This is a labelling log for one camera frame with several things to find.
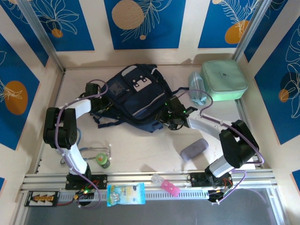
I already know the light blue pencil pouch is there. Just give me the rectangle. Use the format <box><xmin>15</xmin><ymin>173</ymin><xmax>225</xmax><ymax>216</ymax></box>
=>
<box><xmin>188</xmin><ymin>71</ymin><xmax>208</xmax><ymax>106</ymax></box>

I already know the navy blue backpack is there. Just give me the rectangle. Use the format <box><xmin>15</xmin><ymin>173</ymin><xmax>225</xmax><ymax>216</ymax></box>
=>
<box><xmin>90</xmin><ymin>63</ymin><xmax>190</xmax><ymax>134</ymax></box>

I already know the mint green square case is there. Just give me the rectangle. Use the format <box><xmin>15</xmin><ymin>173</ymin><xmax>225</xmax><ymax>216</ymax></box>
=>
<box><xmin>199</xmin><ymin>59</ymin><xmax>248</xmax><ymax>102</ymax></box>

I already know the blue stethoscope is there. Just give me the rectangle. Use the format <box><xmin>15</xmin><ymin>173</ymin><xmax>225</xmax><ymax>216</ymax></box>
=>
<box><xmin>60</xmin><ymin>127</ymin><xmax>112</xmax><ymax>165</ymax></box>

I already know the small green bottle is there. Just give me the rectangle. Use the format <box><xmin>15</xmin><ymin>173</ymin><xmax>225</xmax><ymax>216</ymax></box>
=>
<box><xmin>95</xmin><ymin>152</ymin><xmax>111</xmax><ymax>169</ymax></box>

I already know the pink pill box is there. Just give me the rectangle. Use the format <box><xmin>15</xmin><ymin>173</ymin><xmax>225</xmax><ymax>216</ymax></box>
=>
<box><xmin>160</xmin><ymin>180</ymin><xmax>181</xmax><ymax>197</ymax></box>

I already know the black controller board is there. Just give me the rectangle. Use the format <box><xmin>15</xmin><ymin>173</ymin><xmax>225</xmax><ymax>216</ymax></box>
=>
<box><xmin>207</xmin><ymin>188</ymin><xmax>232</xmax><ymax>206</ymax></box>

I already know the blue wet wipes packet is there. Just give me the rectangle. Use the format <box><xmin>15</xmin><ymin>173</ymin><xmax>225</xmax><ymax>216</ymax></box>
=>
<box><xmin>106</xmin><ymin>182</ymin><xmax>146</xmax><ymax>207</ymax></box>

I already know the black orange power board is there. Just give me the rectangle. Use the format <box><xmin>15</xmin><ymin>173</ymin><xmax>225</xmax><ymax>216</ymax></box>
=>
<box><xmin>24</xmin><ymin>191</ymin><xmax>60</xmax><ymax>207</ymax></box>

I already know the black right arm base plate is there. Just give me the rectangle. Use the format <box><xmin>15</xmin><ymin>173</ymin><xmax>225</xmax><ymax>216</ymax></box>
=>
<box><xmin>190</xmin><ymin>172</ymin><xmax>234</xmax><ymax>188</ymax></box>

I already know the aluminium frame rail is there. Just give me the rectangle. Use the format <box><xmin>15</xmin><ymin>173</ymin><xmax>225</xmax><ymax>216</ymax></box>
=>
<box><xmin>20</xmin><ymin>168</ymin><xmax>277</xmax><ymax>195</ymax></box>

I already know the grey slotted cable duct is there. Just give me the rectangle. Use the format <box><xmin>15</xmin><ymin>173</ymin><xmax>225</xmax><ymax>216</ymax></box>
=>
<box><xmin>58</xmin><ymin>189</ymin><xmax>209</xmax><ymax>200</ymax></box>

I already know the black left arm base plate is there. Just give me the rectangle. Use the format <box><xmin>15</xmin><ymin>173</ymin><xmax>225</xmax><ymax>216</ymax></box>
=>
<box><xmin>65</xmin><ymin>173</ymin><xmax>108</xmax><ymax>190</ymax></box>

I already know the aluminium corner post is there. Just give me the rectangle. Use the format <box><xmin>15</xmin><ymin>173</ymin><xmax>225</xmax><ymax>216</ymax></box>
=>
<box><xmin>17</xmin><ymin>0</ymin><xmax>66</xmax><ymax>73</ymax></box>
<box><xmin>232</xmin><ymin>0</ymin><xmax>274</xmax><ymax>61</ymax></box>

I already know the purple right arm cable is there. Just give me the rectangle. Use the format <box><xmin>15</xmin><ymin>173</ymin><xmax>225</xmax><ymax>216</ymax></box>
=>
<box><xmin>187</xmin><ymin>90</ymin><xmax>265</xmax><ymax>204</ymax></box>

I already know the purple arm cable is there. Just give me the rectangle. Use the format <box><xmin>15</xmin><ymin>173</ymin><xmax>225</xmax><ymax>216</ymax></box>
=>
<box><xmin>187</xmin><ymin>90</ymin><xmax>265</xmax><ymax>204</ymax></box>
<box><xmin>56</xmin><ymin>79</ymin><xmax>110</xmax><ymax>210</ymax></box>

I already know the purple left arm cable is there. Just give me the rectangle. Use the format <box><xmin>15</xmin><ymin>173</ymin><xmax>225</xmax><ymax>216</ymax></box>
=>
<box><xmin>56</xmin><ymin>79</ymin><xmax>110</xmax><ymax>210</ymax></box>

